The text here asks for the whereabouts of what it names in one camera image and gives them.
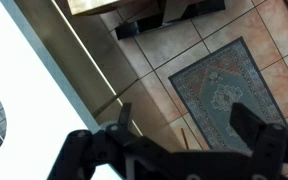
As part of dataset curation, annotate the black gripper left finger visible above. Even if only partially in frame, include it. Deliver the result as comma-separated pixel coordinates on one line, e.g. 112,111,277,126
47,102,172,180

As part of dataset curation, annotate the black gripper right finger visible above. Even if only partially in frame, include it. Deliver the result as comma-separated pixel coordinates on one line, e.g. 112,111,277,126
229,102,288,180

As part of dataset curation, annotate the patterned blue floor rug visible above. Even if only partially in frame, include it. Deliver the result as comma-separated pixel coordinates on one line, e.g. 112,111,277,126
168,36,288,155

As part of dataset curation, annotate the white kitchen countertop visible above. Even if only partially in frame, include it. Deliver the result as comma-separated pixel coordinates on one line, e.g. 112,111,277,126
0,0,125,180

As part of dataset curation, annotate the wood false front panel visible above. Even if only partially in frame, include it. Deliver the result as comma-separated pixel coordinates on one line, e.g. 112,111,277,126
13,0,119,115

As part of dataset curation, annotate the wood sink cabinet door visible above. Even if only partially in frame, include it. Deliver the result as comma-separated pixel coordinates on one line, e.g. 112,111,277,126
54,0,140,98

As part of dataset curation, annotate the wooden table top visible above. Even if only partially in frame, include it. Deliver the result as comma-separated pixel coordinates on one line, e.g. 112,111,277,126
67,0,158,17

